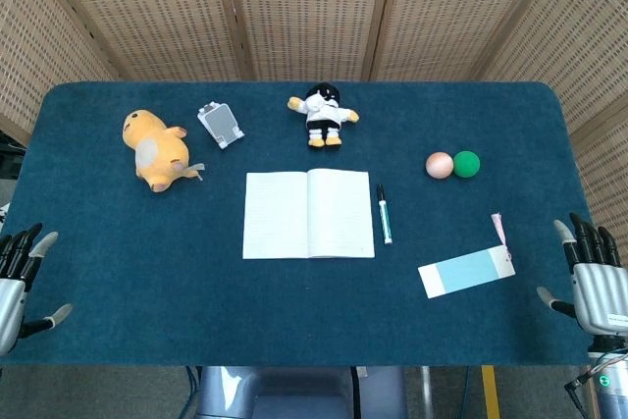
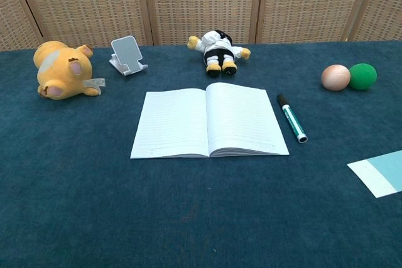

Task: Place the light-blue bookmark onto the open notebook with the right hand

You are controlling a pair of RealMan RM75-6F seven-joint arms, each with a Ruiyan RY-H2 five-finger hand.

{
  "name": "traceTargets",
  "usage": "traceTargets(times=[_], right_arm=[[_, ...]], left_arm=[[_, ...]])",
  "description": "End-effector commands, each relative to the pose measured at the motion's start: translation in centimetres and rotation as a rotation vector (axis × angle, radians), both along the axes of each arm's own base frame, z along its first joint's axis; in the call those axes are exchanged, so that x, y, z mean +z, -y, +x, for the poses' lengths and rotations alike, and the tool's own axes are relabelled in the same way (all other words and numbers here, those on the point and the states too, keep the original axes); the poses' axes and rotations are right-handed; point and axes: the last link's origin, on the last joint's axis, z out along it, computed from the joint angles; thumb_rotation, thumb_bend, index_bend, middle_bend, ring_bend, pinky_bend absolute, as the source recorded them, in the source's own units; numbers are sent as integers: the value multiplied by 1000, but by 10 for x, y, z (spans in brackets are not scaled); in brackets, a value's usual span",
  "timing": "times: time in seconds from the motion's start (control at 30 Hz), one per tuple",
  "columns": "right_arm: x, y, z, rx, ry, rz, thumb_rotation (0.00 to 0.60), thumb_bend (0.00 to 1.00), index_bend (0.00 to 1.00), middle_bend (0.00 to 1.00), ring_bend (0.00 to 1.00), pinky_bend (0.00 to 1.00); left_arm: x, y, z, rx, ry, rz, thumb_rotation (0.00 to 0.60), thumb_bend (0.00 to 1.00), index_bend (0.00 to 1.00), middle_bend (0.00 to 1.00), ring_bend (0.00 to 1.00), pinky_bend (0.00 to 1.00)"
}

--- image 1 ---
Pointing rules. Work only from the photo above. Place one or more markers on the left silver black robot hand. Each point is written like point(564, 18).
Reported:
point(11, 301)

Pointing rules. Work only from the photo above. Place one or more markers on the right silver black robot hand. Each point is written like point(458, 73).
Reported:
point(601, 296)

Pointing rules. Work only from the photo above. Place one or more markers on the teal cream paper card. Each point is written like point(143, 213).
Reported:
point(466, 274)

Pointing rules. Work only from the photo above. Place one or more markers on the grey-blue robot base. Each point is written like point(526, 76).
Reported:
point(294, 389)

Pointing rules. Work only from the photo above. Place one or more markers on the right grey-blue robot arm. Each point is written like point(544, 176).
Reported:
point(613, 402)

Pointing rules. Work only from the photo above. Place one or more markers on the blue felt table cover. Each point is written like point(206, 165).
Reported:
point(196, 301)

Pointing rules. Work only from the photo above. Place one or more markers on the green ball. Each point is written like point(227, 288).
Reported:
point(466, 164)

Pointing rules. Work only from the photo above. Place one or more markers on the yellow plush animal toy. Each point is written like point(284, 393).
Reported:
point(157, 154)

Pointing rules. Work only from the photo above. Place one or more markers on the pink ball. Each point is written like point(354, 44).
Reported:
point(439, 165)

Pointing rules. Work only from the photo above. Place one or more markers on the green white marker pen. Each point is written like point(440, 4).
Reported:
point(384, 218)

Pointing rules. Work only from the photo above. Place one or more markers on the white grey phone stand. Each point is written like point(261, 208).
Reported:
point(219, 122)

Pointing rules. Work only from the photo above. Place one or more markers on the open white lined notebook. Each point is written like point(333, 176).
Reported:
point(306, 215)

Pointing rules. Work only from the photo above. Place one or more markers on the black white plush doll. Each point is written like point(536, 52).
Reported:
point(323, 117)

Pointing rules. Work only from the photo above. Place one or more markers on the woven wooden folding screen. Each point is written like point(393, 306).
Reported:
point(304, 7)

